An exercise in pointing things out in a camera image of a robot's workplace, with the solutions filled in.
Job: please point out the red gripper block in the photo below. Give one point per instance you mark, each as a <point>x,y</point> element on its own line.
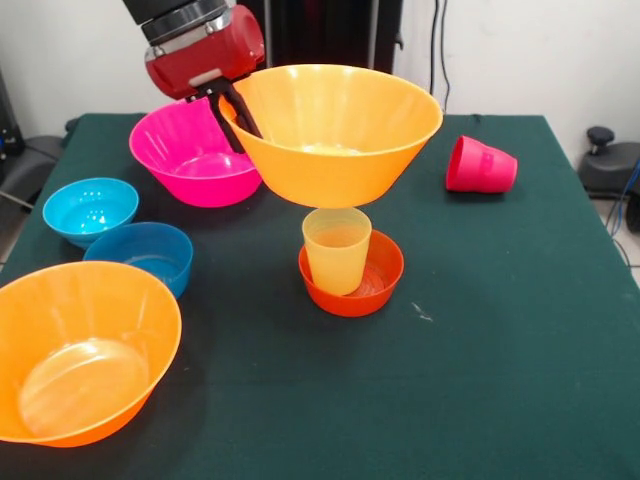
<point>205,57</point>

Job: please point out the large orange bowl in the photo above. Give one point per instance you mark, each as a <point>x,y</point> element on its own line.
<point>330,170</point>
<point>90,350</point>

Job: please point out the yellow cup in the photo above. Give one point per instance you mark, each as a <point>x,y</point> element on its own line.
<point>337,255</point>

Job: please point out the small red bowl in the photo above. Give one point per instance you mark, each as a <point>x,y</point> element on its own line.
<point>375,295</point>

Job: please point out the large pink bowl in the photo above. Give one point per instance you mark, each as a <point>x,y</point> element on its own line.
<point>190,170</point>

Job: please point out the dark blue bowl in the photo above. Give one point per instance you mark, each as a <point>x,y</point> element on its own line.
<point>165,250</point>

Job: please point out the light blue bowl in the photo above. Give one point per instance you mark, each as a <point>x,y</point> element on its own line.
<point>90,210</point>

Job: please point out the black stand base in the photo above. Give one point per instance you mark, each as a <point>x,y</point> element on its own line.
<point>607,165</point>
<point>30,165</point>

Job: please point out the black equipment rack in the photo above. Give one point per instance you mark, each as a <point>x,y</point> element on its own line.
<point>7,125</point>

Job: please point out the red cup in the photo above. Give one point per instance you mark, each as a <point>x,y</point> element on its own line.
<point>480,167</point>

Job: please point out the dark green tablecloth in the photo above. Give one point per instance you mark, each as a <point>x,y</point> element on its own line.
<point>320,440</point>

